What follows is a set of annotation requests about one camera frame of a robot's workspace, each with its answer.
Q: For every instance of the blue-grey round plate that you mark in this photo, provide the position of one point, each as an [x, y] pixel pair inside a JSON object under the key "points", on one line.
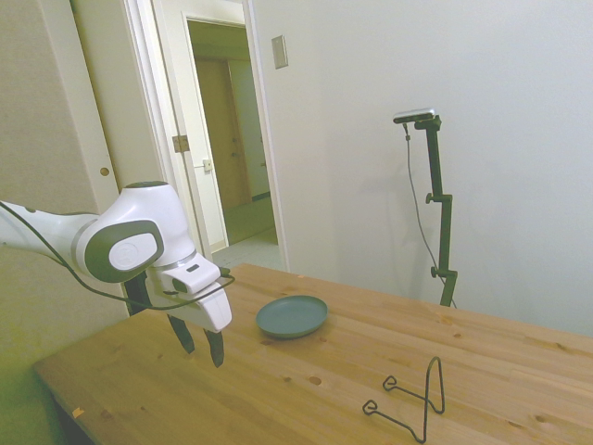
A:
{"points": [[292, 316]]}

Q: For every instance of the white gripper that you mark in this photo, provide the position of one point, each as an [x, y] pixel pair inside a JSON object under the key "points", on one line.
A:
{"points": [[215, 310]]}

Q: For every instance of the white open door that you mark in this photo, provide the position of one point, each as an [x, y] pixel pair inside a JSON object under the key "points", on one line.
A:
{"points": [[116, 92]]}

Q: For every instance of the camera on black stand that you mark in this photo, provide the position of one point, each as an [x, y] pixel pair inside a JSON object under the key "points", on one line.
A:
{"points": [[409, 157]]}

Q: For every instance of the black camera stand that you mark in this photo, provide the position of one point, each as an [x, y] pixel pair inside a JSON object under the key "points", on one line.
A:
{"points": [[444, 222]]}

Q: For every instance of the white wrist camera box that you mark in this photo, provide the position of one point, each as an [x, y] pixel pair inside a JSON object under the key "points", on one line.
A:
{"points": [[194, 275]]}

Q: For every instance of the brass door hinge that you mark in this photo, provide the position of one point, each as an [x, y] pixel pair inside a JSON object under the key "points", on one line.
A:
{"points": [[180, 143]]}

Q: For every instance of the white door frame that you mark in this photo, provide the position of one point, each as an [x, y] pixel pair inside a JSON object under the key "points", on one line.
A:
{"points": [[266, 139]]}

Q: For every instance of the wooden hallway door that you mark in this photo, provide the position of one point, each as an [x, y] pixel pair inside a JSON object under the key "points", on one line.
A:
{"points": [[218, 116]]}

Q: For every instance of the silver exterior camera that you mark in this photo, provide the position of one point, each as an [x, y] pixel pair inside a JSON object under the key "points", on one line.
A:
{"points": [[414, 115]]}

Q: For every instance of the brass door strike plate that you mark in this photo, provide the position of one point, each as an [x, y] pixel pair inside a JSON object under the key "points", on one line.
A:
{"points": [[207, 165]]}

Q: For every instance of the beige wall switch plate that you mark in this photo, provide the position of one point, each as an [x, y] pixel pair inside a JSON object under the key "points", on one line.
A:
{"points": [[279, 52]]}

